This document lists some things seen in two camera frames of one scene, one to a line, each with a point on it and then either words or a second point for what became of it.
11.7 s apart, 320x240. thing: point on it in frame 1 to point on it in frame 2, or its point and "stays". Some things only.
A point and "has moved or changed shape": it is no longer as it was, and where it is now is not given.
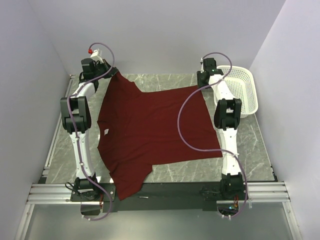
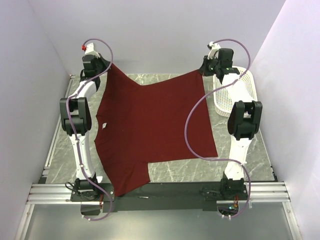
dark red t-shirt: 137,129 has moved or changed shape
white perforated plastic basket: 241,80 stays
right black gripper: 199,84 to 204,66
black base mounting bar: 161,196 stays
